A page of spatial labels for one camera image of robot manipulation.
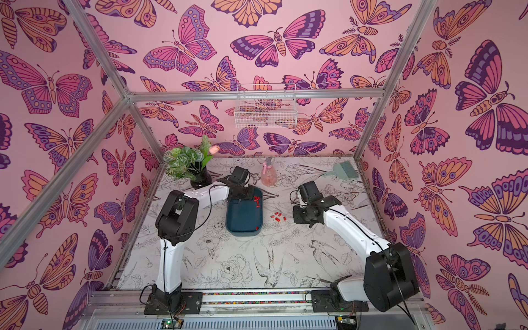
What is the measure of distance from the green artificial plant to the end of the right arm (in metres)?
0.42

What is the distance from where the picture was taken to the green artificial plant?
848mm

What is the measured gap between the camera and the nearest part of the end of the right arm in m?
0.60
